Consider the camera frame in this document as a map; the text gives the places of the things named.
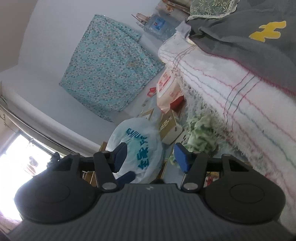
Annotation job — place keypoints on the white striped blanket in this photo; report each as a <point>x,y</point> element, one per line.
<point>258,118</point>

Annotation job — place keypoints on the small gold white box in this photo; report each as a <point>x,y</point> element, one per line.
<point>170,127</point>

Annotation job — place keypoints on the teal floral cloth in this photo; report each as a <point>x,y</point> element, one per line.
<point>109,67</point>

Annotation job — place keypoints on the green white scrunchie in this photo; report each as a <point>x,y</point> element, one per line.
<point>202,134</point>

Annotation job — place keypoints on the green floral pillow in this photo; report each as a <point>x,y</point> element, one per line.
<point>212,9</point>

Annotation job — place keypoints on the water bottle jug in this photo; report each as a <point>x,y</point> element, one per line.
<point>159,28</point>

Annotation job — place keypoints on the dark grey yellow blanket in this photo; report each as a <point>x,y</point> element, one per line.
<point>259,36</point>

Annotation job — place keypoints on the white blue plastic bag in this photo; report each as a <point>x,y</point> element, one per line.
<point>144,149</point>

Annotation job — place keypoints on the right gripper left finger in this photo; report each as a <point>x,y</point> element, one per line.
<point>108,163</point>

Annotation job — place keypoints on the red wet wipes pack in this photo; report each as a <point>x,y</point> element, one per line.
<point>169,92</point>

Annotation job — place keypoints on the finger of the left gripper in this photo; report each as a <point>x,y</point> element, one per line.
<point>126,178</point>

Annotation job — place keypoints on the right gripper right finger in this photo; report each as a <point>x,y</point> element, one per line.
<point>194,165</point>

